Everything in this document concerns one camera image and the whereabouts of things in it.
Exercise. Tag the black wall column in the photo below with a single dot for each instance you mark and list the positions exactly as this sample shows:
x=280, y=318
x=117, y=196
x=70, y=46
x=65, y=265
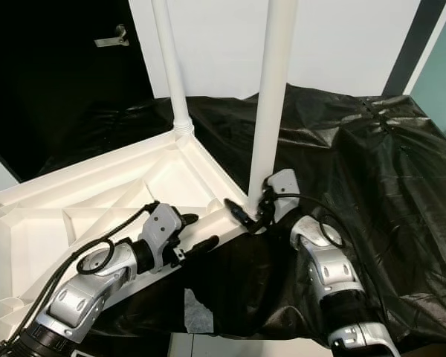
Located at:
x=412, y=44

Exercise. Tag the black plastic cover sheet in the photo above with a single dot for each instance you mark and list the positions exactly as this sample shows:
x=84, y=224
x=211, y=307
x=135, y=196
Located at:
x=401, y=223

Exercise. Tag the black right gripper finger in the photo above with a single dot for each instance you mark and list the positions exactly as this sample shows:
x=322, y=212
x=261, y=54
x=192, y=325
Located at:
x=238, y=211

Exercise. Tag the teal glass panel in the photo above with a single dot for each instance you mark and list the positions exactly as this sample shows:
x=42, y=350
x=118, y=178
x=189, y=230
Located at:
x=444, y=85

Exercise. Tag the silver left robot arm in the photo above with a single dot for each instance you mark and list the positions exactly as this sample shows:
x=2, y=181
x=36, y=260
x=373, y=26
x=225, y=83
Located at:
x=82, y=301

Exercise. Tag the wide grey tape piece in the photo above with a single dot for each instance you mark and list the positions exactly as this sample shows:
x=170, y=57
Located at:
x=197, y=316

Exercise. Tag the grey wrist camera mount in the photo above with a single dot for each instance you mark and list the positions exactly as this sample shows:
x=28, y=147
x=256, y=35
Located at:
x=285, y=184
x=163, y=223

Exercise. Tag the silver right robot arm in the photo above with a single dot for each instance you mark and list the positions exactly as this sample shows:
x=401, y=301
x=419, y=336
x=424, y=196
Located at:
x=331, y=271

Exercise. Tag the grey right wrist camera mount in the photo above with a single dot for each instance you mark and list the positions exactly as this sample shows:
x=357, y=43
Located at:
x=285, y=184

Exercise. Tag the black door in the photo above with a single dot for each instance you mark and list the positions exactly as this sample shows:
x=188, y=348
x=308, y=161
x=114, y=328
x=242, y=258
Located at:
x=44, y=74

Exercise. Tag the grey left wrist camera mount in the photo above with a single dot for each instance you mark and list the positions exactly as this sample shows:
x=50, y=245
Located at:
x=163, y=223

